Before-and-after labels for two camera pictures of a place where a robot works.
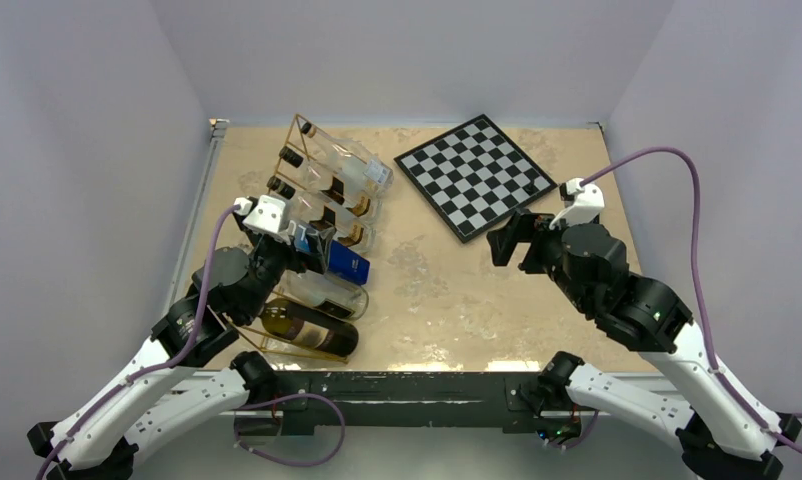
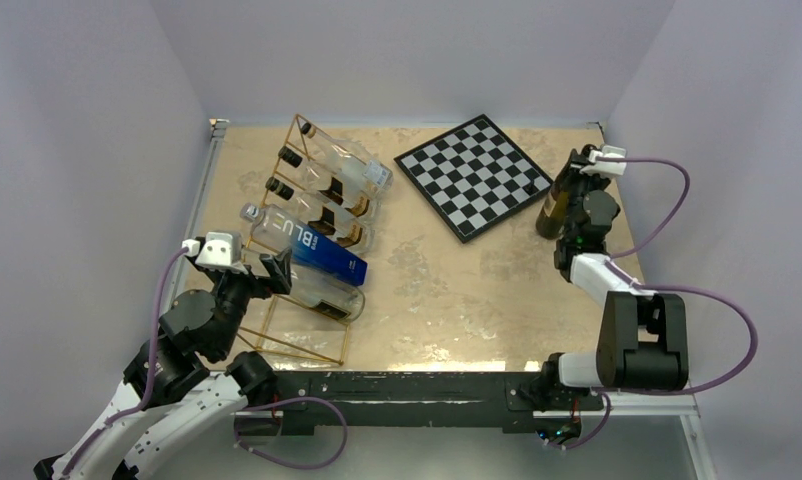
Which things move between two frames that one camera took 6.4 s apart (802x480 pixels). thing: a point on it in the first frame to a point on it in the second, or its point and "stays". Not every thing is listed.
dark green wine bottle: x=309 y=327 to x=550 y=221
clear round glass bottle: x=339 y=298 stays
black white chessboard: x=476 y=176 stays
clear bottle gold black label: x=329 y=188 stays
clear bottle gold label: x=350 y=229 stays
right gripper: x=501 y=240 to x=575 y=175
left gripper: x=315 y=259 to x=277 y=280
